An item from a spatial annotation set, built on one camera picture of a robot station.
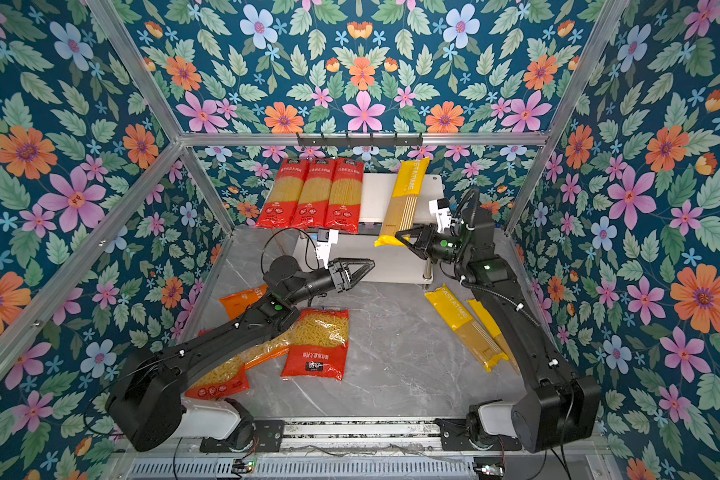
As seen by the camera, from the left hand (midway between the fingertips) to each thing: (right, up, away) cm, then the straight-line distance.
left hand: (373, 260), depth 64 cm
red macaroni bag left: (-40, -33, +15) cm, 54 cm away
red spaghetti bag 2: (-16, +14, +11) cm, 24 cm away
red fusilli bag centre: (-17, -26, +22) cm, 38 cm away
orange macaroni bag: (-29, -26, +22) cm, 44 cm away
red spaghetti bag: (-24, +15, +12) cm, 31 cm away
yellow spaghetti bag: (+27, -20, +29) cm, 44 cm away
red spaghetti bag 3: (-8, +13, +10) cm, 18 cm away
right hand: (+6, +6, +4) cm, 9 cm away
